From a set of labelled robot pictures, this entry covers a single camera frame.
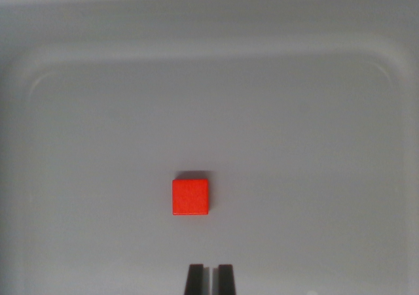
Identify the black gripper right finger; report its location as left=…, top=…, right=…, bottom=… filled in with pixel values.
left=211, top=264, right=238, bottom=295

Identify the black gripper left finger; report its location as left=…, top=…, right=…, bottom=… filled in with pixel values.
left=184, top=263, right=211, bottom=295

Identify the red cube block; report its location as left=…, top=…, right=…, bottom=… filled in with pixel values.
left=172, top=178, right=210, bottom=217

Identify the white plastic bin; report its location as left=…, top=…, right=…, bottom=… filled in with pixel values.
left=0, top=0, right=419, bottom=295

